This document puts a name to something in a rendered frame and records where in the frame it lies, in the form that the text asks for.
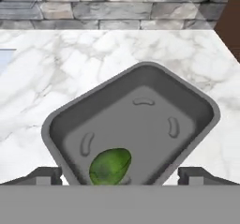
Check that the grey tupperware container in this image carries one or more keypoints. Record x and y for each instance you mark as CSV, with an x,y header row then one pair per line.
x,y
137,115

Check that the pale blue flat object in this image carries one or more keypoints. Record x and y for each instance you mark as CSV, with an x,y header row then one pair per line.
x,y
5,59

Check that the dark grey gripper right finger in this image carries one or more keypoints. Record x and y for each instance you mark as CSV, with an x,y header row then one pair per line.
x,y
193,175

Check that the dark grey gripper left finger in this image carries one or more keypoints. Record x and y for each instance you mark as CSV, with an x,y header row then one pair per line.
x,y
47,175

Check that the green avocado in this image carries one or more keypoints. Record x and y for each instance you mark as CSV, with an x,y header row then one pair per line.
x,y
110,167

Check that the dark brown cabinet panel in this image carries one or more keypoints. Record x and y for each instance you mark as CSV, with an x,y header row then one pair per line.
x,y
230,18

